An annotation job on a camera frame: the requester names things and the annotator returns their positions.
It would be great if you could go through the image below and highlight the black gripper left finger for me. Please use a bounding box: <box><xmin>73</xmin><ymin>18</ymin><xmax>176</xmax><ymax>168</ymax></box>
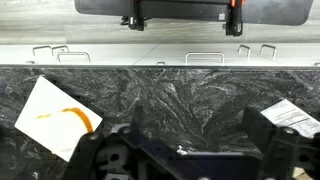
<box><xmin>61</xmin><ymin>105</ymin><xmax>181</xmax><ymax>180</ymax></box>

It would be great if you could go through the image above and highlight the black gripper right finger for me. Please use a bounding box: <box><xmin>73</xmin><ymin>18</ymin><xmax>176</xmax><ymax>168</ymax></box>
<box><xmin>242</xmin><ymin>106</ymin><xmax>320</xmax><ymax>180</ymax></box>

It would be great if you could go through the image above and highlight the white printed paper box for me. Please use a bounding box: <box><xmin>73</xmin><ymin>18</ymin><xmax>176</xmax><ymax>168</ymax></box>
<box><xmin>260</xmin><ymin>98</ymin><xmax>320</xmax><ymax>140</ymax></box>

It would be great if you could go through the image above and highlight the white bread slice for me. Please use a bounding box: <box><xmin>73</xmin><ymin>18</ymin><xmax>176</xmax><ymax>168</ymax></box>
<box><xmin>35</xmin><ymin>106</ymin><xmax>95</xmax><ymax>158</ymax></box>

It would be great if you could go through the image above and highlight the white lower cabinet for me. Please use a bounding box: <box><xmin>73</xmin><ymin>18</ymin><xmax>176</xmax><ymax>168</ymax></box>
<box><xmin>0</xmin><ymin>42</ymin><xmax>320</xmax><ymax>69</ymax></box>

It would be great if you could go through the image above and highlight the white square plate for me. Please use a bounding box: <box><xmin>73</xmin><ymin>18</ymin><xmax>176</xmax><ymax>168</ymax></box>
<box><xmin>14</xmin><ymin>75</ymin><xmax>104</xmax><ymax>163</ymax></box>

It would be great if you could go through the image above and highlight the black clamp with orange trigger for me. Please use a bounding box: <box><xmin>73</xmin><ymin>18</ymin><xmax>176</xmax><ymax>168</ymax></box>
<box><xmin>221</xmin><ymin>0</ymin><xmax>247</xmax><ymax>37</ymax></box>

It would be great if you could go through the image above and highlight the silver cabinet door handle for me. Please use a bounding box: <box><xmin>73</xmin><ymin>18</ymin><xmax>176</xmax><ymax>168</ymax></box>
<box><xmin>259</xmin><ymin>43</ymin><xmax>278</xmax><ymax>58</ymax></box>
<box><xmin>237</xmin><ymin>44</ymin><xmax>252</xmax><ymax>58</ymax></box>
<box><xmin>32</xmin><ymin>45</ymin><xmax>53</xmax><ymax>57</ymax></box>
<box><xmin>51</xmin><ymin>44</ymin><xmax>70</xmax><ymax>57</ymax></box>

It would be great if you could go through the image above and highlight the silver drawer handle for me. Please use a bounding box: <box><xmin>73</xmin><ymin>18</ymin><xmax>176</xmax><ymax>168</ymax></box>
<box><xmin>184</xmin><ymin>51</ymin><xmax>225</xmax><ymax>65</ymax></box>
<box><xmin>56</xmin><ymin>51</ymin><xmax>92</xmax><ymax>64</ymax></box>

